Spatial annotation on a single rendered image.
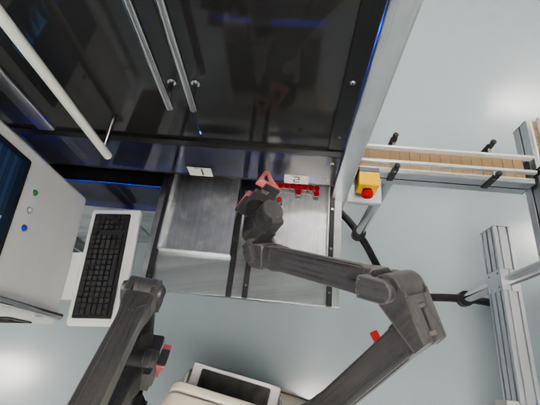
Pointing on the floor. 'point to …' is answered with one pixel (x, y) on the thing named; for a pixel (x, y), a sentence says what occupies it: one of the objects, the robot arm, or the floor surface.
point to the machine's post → (375, 87)
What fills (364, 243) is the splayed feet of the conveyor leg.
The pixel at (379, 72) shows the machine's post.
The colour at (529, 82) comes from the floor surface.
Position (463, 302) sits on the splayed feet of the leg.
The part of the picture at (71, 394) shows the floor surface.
